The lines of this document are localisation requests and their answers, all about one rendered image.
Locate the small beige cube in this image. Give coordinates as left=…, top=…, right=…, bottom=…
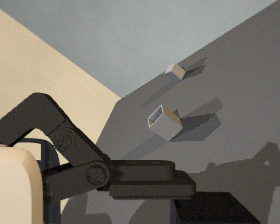
left=164, top=63, right=186, bottom=82

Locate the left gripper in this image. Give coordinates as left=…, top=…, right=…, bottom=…
left=0, top=92, right=196, bottom=224

